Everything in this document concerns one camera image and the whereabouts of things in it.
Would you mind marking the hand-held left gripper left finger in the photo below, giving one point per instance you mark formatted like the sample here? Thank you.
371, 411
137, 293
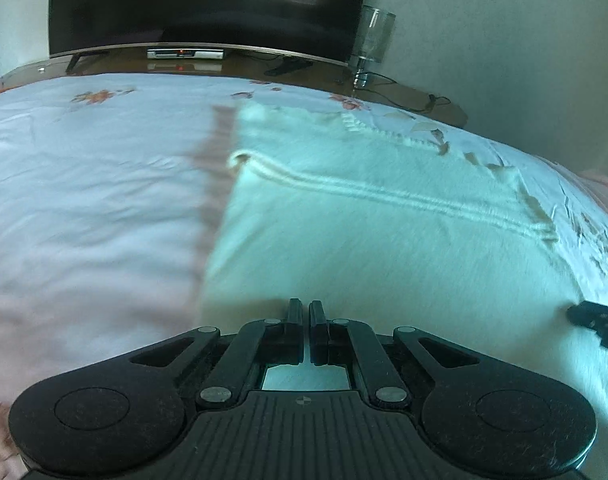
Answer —
294, 330

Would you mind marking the wooden television stand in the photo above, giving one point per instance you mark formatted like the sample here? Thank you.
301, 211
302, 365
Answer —
133, 66

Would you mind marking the black curved television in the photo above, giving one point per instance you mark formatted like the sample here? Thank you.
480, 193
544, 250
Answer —
208, 5

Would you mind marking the white knit sweater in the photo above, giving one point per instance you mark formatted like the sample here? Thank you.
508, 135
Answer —
384, 220

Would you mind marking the pink blanket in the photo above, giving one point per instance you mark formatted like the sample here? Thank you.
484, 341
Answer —
604, 190

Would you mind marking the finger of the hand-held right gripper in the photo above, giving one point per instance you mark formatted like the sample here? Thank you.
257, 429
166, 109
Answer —
596, 320

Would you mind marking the floral bed sheet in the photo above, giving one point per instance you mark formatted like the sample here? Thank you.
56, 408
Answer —
93, 185

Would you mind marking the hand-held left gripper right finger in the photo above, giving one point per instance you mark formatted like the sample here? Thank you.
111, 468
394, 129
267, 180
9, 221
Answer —
318, 330

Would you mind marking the glass table lamp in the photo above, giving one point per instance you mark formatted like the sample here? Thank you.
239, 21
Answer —
376, 35

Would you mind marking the silver set-top box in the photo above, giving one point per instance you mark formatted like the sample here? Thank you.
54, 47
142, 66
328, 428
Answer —
185, 53

